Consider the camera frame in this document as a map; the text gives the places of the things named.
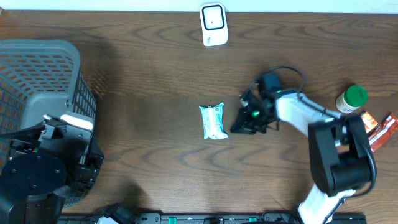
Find white teal wipes pack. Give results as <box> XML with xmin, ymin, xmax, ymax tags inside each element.
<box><xmin>199</xmin><ymin>102</ymin><xmax>228</xmax><ymax>140</ymax></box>

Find green lid jar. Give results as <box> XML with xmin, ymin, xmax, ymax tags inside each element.
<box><xmin>335</xmin><ymin>85</ymin><xmax>369</xmax><ymax>114</ymax></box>

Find orange snack packet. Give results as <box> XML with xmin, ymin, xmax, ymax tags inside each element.
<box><xmin>360</xmin><ymin>111</ymin><xmax>379</xmax><ymax>134</ymax></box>

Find red chocolate bar wrapper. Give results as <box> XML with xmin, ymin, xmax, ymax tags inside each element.
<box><xmin>369</xmin><ymin>113</ymin><xmax>397</xmax><ymax>152</ymax></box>

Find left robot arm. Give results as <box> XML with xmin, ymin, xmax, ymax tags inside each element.
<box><xmin>1</xmin><ymin>112</ymin><xmax>104</xmax><ymax>223</ymax></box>

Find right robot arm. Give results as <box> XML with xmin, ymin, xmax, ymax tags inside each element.
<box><xmin>230</xmin><ymin>73</ymin><xmax>377</xmax><ymax>223</ymax></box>

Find white barcode scanner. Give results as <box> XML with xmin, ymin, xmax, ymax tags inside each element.
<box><xmin>199</xmin><ymin>2</ymin><xmax>229</xmax><ymax>47</ymax></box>

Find grey plastic basket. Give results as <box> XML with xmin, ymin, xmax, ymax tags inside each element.
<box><xmin>0</xmin><ymin>39</ymin><xmax>98</xmax><ymax>209</ymax></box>

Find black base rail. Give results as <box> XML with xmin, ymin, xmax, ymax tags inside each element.
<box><xmin>58</xmin><ymin>203</ymin><xmax>368</xmax><ymax>224</ymax></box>

